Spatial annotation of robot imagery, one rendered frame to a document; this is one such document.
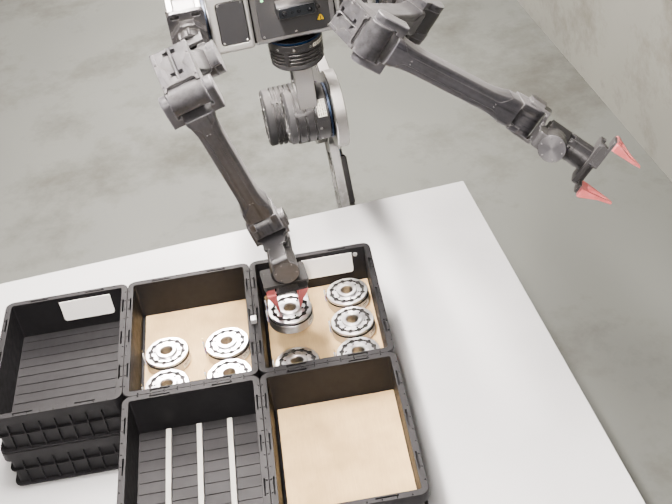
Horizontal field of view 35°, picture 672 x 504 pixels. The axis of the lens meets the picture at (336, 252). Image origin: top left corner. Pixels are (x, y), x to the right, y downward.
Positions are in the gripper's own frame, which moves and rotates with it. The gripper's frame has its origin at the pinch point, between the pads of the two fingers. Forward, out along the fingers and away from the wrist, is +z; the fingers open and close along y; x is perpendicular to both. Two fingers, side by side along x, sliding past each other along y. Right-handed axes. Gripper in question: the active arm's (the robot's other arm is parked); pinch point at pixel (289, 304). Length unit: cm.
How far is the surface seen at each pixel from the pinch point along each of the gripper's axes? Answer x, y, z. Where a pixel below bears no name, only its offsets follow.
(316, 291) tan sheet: 16.1, 8.6, 11.6
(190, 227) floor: 175, -20, 97
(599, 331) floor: 59, 107, 94
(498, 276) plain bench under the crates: 20, 58, 24
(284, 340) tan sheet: 1.3, -2.5, 11.6
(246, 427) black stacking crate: -23.2, -15.8, 11.6
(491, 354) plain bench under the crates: -7, 46, 24
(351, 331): -4.5, 12.9, 8.5
